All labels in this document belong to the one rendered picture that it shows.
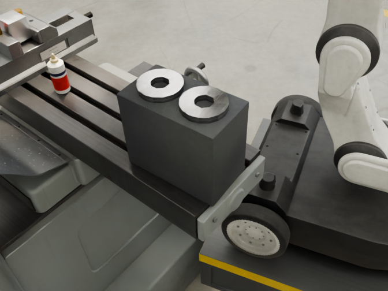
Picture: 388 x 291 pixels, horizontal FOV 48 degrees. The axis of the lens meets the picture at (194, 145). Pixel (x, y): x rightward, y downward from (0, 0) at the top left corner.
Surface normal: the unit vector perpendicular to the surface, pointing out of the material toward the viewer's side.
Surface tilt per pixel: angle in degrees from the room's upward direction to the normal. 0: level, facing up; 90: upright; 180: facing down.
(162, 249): 0
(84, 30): 90
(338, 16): 90
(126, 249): 90
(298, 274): 0
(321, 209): 0
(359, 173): 90
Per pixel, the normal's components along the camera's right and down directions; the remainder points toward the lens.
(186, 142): -0.59, 0.59
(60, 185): 0.77, 0.43
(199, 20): -0.03, -0.71
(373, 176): -0.40, 0.66
